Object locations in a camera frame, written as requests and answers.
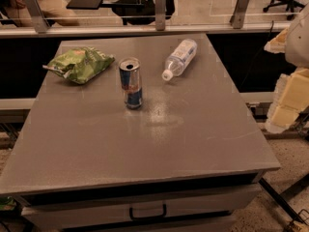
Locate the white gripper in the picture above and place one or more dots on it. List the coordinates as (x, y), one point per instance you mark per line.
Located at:
(299, 41)

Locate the red bull can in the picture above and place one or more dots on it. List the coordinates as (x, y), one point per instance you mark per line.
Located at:
(131, 82)

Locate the black office chair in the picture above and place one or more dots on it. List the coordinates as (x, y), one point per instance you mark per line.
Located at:
(290, 6)

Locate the clear plastic water bottle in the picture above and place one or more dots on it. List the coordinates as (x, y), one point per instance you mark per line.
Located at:
(179, 59)

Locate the black desk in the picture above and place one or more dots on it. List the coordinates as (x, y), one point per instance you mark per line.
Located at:
(134, 12)

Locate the green chip bag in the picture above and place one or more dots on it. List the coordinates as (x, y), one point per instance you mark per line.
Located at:
(80, 64)

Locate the person in beige clothes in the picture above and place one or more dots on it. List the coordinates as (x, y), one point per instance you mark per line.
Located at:
(23, 12)

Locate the metal railing post right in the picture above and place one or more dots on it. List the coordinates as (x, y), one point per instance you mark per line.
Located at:
(238, 16)

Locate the black drawer handle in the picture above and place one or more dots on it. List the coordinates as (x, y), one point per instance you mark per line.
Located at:
(147, 213)

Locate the metal railing post left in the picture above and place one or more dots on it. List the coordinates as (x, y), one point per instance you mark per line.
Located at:
(39, 22)

